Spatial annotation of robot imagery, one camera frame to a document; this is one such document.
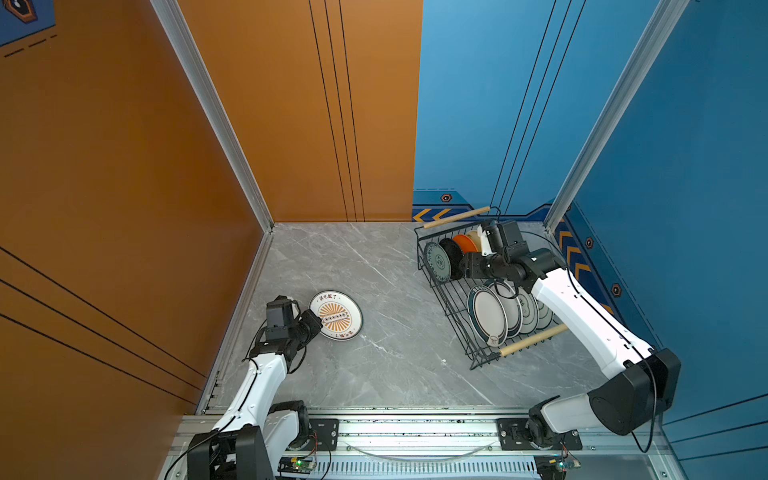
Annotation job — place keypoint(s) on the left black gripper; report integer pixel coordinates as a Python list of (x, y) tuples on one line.
[(312, 321)]

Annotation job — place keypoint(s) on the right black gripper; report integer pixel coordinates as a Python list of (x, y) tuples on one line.
[(471, 266)]

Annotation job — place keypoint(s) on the white plate orange sunburst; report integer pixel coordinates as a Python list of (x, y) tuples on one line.
[(340, 316)]

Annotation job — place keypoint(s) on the white plate dark rim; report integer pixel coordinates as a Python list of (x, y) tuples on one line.
[(487, 315)]

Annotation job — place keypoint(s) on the black wire dish rack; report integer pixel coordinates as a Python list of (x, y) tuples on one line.
[(452, 296)]

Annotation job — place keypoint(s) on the white plate green rim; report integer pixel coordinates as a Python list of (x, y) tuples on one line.
[(507, 295)]

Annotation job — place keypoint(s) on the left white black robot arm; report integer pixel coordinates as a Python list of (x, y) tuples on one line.
[(252, 435)]

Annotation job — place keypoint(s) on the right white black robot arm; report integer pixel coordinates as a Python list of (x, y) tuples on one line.
[(641, 381)]

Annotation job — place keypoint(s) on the beige small plate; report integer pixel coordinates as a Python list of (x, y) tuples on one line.
[(476, 239)]

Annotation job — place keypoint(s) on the orange small plate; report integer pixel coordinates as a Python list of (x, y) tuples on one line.
[(466, 244)]

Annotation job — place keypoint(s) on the black small plate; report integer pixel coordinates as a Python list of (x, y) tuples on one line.
[(455, 256)]

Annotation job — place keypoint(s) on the grey-green patterned small plate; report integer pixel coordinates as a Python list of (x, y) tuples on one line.
[(438, 262)]

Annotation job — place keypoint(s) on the left green circuit board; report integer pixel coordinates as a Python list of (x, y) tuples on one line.
[(296, 466)]

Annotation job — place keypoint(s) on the green circuit board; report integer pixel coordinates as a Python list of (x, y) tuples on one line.
[(555, 468), (296, 466)]

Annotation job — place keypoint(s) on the right green circuit board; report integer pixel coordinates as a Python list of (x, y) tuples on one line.
[(555, 468)]

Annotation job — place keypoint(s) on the far wooden rack handle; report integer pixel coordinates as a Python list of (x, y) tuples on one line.
[(456, 217)]

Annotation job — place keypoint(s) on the wooden rack handle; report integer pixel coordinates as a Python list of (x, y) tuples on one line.
[(456, 217), (533, 340)]

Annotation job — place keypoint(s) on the near wooden rack handle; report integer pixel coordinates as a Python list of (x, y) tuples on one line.
[(533, 340)]

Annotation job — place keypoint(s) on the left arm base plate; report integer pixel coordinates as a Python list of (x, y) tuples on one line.
[(317, 434)]

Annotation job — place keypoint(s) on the aluminium front rail frame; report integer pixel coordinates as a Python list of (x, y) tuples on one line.
[(462, 443)]

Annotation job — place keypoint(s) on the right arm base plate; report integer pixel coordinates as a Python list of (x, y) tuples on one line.
[(522, 434)]

